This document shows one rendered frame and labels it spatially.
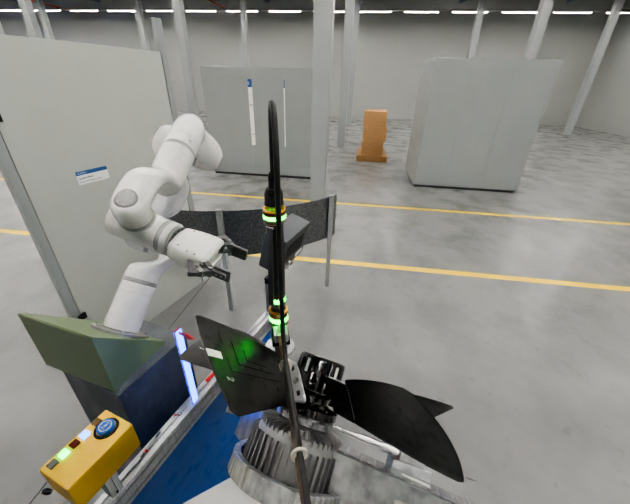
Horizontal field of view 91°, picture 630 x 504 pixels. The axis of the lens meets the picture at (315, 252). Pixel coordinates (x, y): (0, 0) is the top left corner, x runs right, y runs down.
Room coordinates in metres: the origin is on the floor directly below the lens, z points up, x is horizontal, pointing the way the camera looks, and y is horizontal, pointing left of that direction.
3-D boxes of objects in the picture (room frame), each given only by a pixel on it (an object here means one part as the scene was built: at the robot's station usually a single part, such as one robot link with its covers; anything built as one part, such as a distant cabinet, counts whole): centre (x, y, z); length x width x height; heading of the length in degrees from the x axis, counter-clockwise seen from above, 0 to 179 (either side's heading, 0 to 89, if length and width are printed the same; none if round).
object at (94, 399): (0.83, 0.71, 0.47); 0.30 x 0.30 x 0.93; 68
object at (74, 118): (2.11, 1.38, 1.10); 1.21 x 0.05 x 2.20; 157
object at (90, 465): (0.41, 0.52, 1.02); 0.16 x 0.10 x 0.11; 157
